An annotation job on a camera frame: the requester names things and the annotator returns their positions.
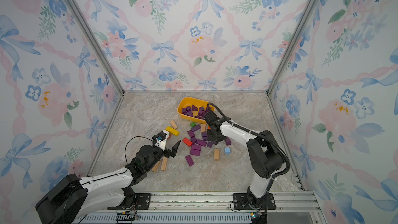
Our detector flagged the purple long brick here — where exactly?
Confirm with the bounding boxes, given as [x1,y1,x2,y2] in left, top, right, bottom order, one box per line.
[225,138,232,146]
[191,124,201,132]
[185,155,194,167]

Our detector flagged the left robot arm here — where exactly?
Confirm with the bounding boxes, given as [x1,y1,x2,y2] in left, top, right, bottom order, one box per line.
[35,143,180,224]

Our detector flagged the natural wood long brick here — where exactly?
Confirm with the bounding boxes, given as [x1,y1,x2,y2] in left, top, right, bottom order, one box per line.
[161,157,168,171]
[151,161,161,172]

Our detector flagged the natural wood brick top left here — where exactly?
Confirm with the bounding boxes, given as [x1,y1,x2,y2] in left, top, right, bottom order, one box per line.
[170,120,178,130]

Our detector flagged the purple long brick top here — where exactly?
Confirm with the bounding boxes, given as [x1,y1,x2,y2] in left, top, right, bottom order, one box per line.
[191,124,201,132]

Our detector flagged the natural wood brick right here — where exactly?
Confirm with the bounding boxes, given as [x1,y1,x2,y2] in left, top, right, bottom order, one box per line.
[214,149,220,161]

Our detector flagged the purple large block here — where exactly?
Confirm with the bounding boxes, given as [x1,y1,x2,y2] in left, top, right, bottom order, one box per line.
[190,144,202,156]

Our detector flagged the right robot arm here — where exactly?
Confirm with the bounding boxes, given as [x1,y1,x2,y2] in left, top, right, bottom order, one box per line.
[204,111,290,209]

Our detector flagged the natural wood long brick left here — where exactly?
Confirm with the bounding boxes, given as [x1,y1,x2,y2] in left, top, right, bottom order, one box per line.
[151,161,161,172]

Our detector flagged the red flat brick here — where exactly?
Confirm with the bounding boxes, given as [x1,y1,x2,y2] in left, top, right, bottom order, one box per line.
[182,138,193,147]

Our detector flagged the purple long brick bottom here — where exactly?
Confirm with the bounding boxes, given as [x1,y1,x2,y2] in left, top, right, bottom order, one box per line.
[185,155,194,167]

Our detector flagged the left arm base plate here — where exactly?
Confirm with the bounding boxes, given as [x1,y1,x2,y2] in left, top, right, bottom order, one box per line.
[107,193,152,211]

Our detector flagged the aluminium mounting rail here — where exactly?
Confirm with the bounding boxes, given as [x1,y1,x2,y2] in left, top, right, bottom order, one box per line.
[58,189,324,224]

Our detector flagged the yellow plastic storage bin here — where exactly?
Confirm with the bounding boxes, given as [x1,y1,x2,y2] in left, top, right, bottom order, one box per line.
[177,97,209,124]

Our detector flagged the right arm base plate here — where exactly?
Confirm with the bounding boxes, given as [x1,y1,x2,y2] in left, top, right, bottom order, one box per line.
[231,193,276,211]

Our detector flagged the light blue cube brick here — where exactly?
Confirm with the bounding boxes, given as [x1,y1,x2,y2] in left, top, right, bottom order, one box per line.
[224,147,231,155]

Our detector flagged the purple brick centre slanted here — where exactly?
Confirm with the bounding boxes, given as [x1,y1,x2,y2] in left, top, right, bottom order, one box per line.
[196,140,207,147]

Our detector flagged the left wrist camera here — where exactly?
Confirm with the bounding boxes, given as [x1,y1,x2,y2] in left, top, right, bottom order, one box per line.
[152,130,170,151]

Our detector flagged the yellow long brick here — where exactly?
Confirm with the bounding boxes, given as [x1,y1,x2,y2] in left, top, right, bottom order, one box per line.
[165,127,179,136]

